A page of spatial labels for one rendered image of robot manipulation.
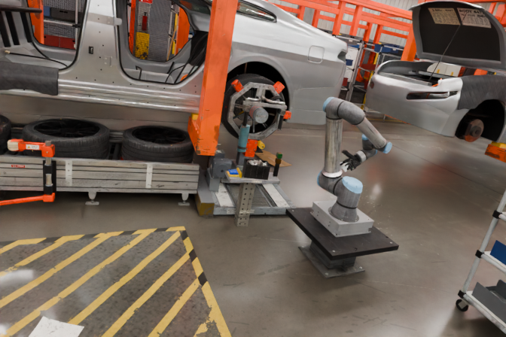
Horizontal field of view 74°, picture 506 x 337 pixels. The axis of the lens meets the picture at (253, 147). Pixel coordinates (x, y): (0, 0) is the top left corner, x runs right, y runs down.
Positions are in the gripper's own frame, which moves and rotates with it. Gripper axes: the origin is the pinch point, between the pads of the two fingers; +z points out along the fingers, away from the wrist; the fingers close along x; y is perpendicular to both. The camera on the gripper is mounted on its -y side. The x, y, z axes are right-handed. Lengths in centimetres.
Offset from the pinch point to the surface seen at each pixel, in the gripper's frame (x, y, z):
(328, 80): 82, -55, -69
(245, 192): 29, -8, 69
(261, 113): 61, -58, 19
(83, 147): 70, -96, 167
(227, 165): 69, -28, 66
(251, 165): 21, -28, 57
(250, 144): 84, -32, 35
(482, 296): -75, 96, -23
